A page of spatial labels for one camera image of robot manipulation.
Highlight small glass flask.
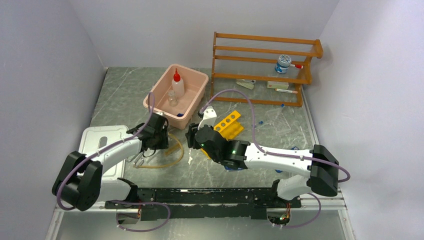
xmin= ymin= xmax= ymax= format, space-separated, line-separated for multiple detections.
xmin=167 ymin=89 xmax=178 ymax=107

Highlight yellow test tube rack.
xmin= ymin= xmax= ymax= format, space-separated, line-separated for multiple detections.
xmin=195 ymin=106 xmax=244 ymax=140

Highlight red-tipped tube on shelf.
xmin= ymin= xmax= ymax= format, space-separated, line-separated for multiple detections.
xmin=275 ymin=88 xmax=298 ymax=94

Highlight blue black handheld tool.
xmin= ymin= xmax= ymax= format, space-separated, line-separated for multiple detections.
xmin=275 ymin=146 xmax=299 ymax=173

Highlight blue-lidded jar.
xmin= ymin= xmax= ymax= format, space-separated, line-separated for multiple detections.
xmin=274 ymin=54 xmax=292 ymax=74

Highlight pink plastic bin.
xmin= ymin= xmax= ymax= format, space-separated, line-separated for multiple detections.
xmin=143 ymin=64 xmax=209 ymax=130

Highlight blue safety glasses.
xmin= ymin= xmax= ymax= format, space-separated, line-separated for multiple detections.
xmin=224 ymin=166 xmax=244 ymax=172

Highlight tan rubber tubing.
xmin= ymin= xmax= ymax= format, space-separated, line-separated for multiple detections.
xmin=133 ymin=132 xmax=185 ymax=169

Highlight orange wooden shelf rack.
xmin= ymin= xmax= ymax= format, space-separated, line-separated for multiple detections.
xmin=210 ymin=32 xmax=324 ymax=107

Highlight red-capped marker pen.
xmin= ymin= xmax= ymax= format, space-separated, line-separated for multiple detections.
xmin=290 ymin=64 xmax=304 ymax=69

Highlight small white box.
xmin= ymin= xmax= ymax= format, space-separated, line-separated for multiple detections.
xmin=266 ymin=81 xmax=290 ymax=90

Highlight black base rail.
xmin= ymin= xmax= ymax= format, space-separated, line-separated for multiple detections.
xmin=104 ymin=187 xmax=302 ymax=221

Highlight white stapler-like object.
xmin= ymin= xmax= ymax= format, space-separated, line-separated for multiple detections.
xmin=235 ymin=79 xmax=256 ymax=90

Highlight white plastic tray lid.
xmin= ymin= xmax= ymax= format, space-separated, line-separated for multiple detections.
xmin=78 ymin=125 xmax=129 ymax=187

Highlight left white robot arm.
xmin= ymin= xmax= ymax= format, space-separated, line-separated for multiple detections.
xmin=51 ymin=113 xmax=169 ymax=211

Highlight metal crucible tongs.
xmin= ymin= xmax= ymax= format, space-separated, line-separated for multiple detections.
xmin=125 ymin=153 xmax=144 ymax=168

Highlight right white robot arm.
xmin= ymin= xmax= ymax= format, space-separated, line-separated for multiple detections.
xmin=185 ymin=123 xmax=339 ymax=207

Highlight red-capped squeeze bottle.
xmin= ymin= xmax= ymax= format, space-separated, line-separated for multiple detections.
xmin=171 ymin=68 xmax=185 ymax=98

